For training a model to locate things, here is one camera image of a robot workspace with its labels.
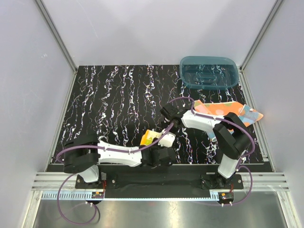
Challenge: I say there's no aluminium frame post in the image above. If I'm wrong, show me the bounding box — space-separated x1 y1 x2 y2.
33 0 78 72
239 0 285 72

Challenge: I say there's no slotted cable duct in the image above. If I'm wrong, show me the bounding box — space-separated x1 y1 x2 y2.
42 190 219 201

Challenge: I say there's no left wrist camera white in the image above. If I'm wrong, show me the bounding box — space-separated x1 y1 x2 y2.
158 133 176 147

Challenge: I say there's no aluminium front rail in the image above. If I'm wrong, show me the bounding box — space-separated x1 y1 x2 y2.
31 172 289 191

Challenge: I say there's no orange blue dotted towel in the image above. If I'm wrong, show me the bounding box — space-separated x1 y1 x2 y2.
194 100 264 127

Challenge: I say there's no right aluminium frame post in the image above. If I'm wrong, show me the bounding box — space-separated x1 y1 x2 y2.
239 0 285 72

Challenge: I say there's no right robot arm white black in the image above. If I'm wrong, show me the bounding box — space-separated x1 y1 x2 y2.
160 104 255 188

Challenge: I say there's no left aluminium frame post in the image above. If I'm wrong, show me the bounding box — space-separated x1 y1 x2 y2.
33 0 78 72

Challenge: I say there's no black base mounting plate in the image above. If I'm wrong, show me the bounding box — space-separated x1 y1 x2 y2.
75 164 244 190

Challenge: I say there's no teal transparent plastic bin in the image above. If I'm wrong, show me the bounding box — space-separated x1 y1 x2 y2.
180 56 239 90

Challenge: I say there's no yellow crocodile towel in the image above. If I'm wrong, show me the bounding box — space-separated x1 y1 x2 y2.
140 130 162 146

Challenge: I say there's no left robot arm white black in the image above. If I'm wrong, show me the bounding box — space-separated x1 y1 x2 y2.
57 130 176 188

